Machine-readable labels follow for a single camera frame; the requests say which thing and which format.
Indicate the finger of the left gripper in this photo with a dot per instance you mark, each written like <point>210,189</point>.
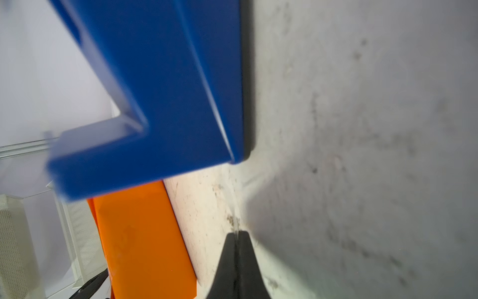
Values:
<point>91,286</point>

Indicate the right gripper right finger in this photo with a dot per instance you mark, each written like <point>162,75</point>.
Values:
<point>249,280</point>

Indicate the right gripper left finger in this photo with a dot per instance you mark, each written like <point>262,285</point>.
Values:
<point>225,282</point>

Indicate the blue tape dispenser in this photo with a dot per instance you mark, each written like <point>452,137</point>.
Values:
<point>174,70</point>

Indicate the lower white wire shelf basket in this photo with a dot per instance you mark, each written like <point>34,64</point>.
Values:
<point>49,247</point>

